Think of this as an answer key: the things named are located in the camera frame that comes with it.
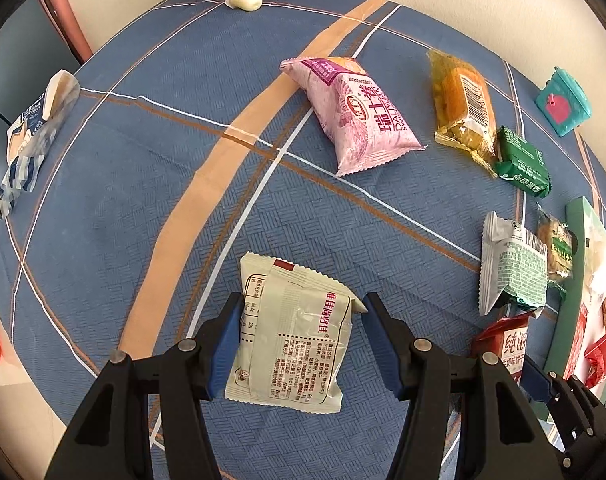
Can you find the light green white packet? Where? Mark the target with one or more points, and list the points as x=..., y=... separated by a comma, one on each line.
x=518, y=270

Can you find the red white-label snack packet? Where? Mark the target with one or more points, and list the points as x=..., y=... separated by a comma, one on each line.
x=500, y=345

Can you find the green-rimmed white tray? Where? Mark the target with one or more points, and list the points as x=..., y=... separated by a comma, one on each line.
x=578, y=260

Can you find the dark grey cabinet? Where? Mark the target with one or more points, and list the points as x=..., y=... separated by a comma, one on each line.
x=28, y=45

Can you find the clear white bun packet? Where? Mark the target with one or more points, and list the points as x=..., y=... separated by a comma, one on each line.
x=598, y=270

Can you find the cream-white snack packet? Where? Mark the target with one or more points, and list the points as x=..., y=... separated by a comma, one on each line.
x=293, y=340

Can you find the dark green snack packet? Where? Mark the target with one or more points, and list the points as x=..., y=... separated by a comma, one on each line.
x=523, y=160

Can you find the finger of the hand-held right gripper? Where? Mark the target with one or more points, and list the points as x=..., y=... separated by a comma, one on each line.
x=535, y=382
x=595, y=405

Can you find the pink purple snack packet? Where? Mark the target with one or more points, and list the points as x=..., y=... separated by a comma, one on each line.
x=363, y=120

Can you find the red starred snack packet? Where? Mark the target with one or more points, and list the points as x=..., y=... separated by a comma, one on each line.
x=605, y=355

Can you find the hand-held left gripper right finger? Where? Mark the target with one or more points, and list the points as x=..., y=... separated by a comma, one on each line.
x=383, y=345

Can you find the orange cake packet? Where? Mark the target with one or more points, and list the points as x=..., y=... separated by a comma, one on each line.
x=463, y=105

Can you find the teal toy box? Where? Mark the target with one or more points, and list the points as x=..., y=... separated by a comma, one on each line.
x=563, y=102

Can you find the blue white crumpled bag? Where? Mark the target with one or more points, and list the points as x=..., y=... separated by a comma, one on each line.
x=33, y=135

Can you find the blue plaid tablecloth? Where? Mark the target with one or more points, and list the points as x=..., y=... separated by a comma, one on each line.
x=133, y=185

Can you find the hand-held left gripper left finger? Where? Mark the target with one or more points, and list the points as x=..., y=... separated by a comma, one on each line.
x=228, y=345

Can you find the clear round biscuit packet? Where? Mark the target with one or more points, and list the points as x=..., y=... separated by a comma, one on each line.
x=558, y=250

